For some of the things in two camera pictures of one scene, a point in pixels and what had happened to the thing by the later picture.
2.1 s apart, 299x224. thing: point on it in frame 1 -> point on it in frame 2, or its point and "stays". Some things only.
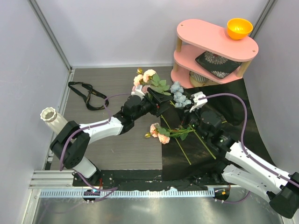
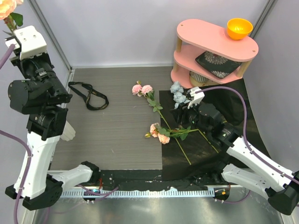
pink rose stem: [148, 78] -> [12, 19]
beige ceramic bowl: [198, 80] stays
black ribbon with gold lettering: [74, 83] stays
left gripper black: [161, 100] -> [26, 62]
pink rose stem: [163, 135] stays
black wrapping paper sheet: [188, 154] stays
